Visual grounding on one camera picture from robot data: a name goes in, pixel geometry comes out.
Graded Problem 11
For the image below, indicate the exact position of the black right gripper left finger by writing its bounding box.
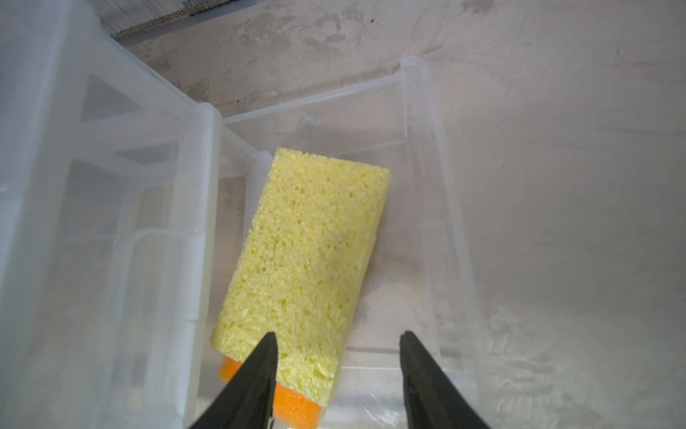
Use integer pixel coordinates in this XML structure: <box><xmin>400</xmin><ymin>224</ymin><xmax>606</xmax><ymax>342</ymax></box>
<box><xmin>190</xmin><ymin>332</ymin><xmax>279</xmax><ymax>429</ymax></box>

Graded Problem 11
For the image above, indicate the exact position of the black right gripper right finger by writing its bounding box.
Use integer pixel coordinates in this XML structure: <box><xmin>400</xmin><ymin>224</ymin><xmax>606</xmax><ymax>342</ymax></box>
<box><xmin>399</xmin><ymin>331</ymin><xmax>489</xmax><ymax>429</ymax></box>

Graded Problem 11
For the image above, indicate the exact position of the pale yellow cellulose sponge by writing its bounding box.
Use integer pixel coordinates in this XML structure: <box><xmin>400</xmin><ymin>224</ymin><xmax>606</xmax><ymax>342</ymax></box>
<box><xmin>211</xmin><ymin>148</ymin><xmax>391</xmax><ymax>407</ymax></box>

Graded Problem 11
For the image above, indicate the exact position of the white plastic drawer organizer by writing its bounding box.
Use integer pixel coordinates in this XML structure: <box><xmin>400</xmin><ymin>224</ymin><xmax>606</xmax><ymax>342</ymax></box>
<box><xmin>1</xmin><ymin>1</ymin><xmax>221</xmax><ymax>428</ymax></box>

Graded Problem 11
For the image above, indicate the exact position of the orange sponge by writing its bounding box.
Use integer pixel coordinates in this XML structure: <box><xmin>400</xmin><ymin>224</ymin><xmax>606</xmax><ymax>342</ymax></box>
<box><xmin>218</xmin><ymin>356</ymin><xmax>325</xmax><ymax>429</ymax></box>

